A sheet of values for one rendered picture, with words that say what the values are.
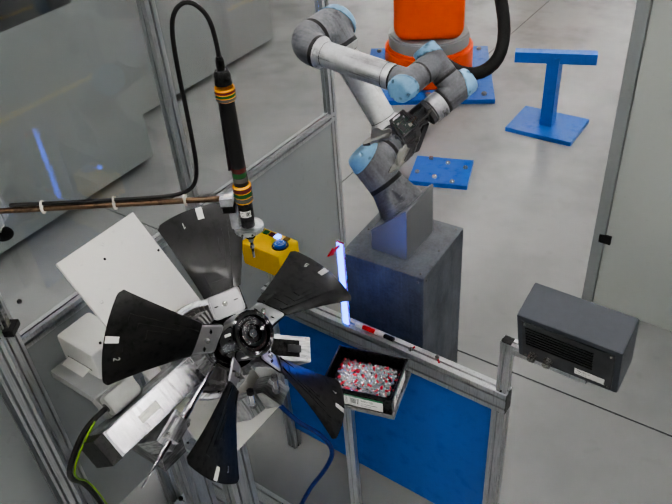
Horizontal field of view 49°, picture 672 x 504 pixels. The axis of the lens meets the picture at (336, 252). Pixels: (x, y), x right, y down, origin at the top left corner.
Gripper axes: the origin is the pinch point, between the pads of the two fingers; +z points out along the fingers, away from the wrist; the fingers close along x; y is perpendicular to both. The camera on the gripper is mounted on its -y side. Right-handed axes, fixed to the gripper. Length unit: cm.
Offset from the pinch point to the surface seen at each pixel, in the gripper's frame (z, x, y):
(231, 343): 61, 25, 22
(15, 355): 111, -16, 15
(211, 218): 46, -5, 24
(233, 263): 49, 8, 21
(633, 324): -15, 80, 10
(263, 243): 41.4, -13.3, -22.2
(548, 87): -156, -83, -243
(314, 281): 36.1, 16.8, -0.5
